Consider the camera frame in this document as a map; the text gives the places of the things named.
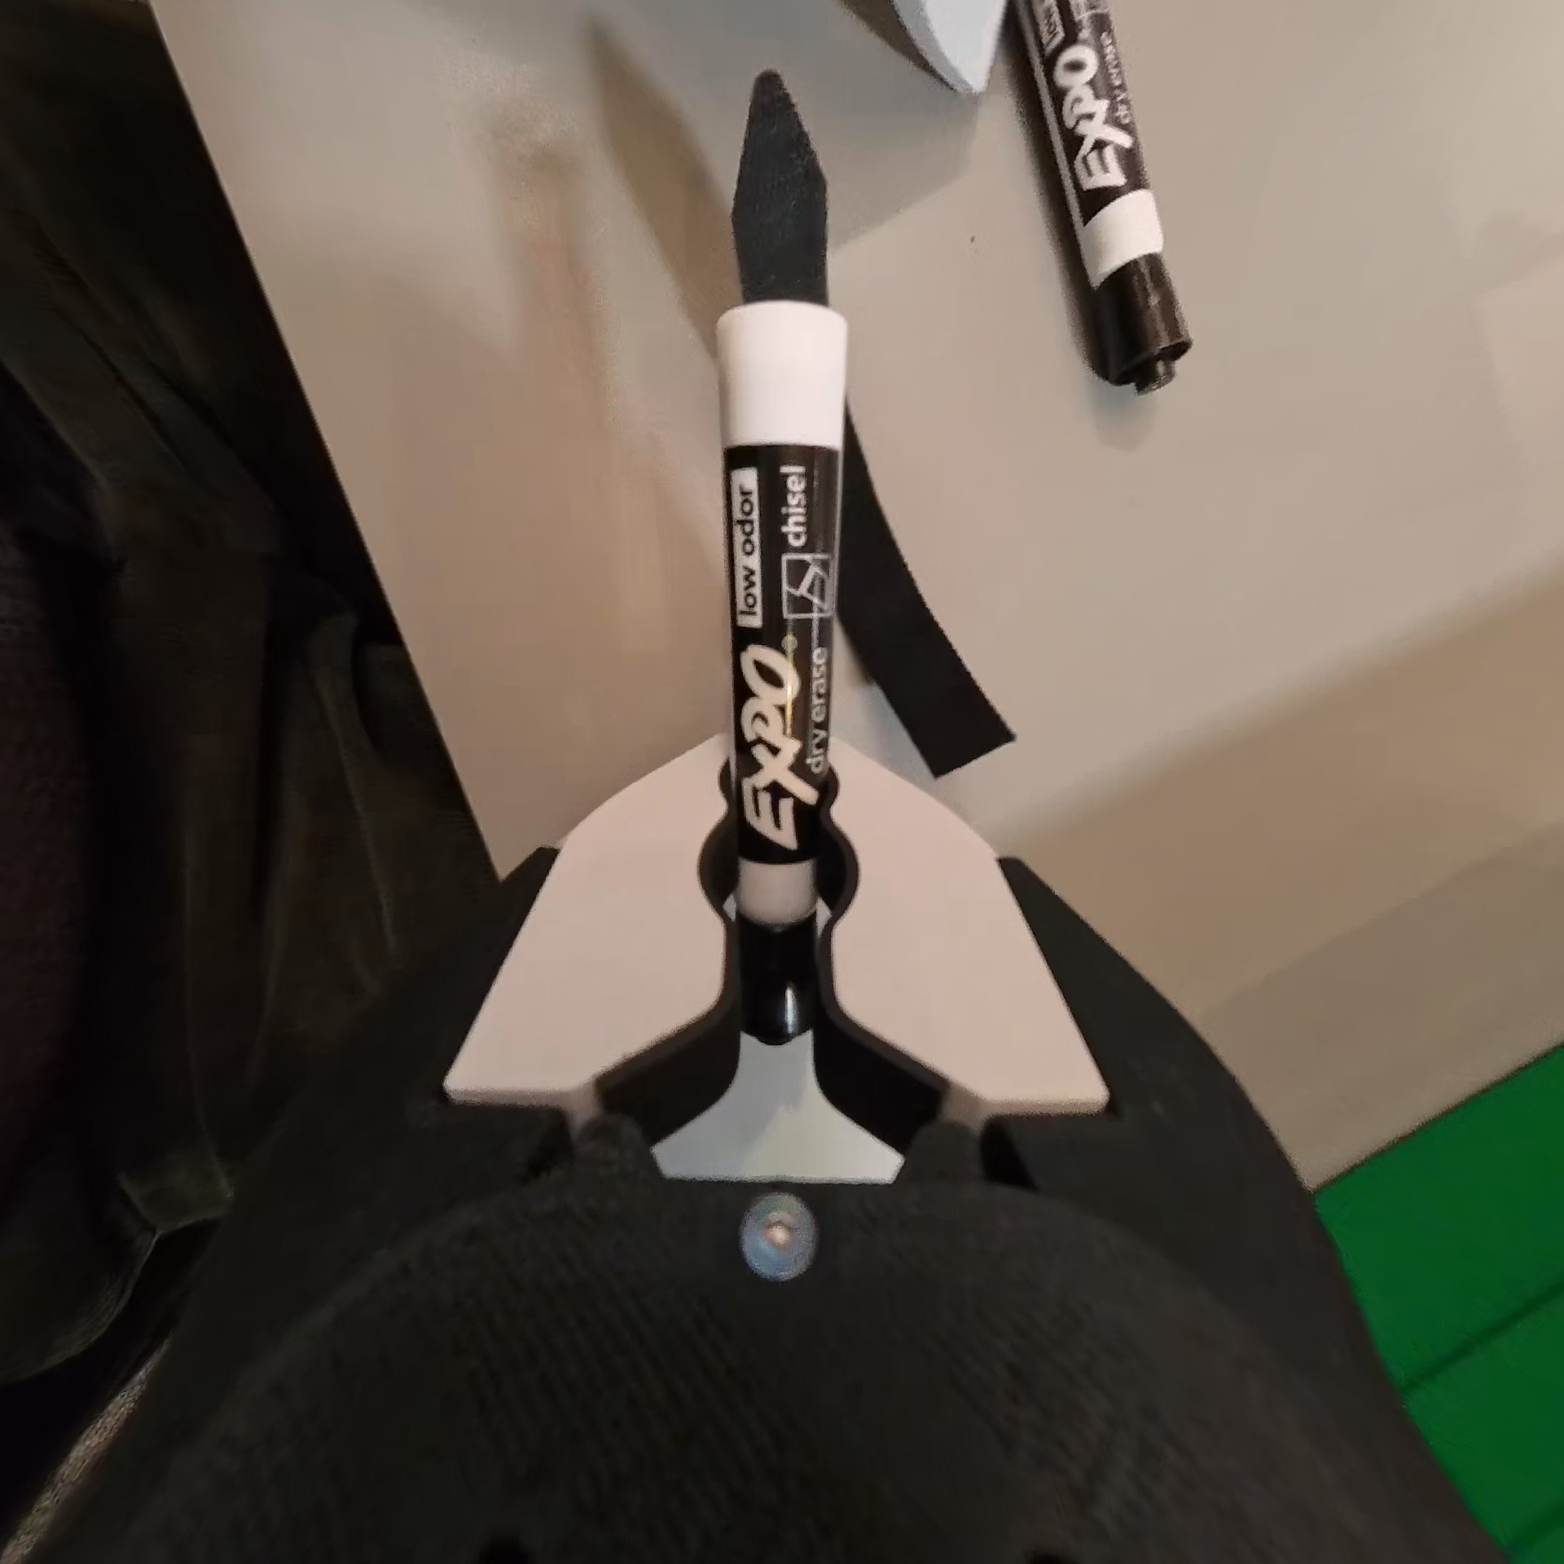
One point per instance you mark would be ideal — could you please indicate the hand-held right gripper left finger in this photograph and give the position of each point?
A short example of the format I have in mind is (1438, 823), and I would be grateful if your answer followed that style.
(585, 965)

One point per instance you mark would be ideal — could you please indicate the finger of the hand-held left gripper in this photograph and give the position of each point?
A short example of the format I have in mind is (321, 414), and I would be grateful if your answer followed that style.
(947, 38)

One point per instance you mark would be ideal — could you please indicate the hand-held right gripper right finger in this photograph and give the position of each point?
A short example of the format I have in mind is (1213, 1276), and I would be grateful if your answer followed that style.
(965, 965)

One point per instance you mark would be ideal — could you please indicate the black dry erase marker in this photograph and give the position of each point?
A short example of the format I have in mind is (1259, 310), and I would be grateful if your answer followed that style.
(783, 548)
(1099, 157)

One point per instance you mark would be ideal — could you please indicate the person's torso in black sweater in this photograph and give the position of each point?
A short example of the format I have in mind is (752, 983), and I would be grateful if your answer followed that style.
(183, 732)

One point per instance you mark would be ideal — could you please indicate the green plastic bin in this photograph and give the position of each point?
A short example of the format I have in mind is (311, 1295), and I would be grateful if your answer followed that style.
(1467, 1282)

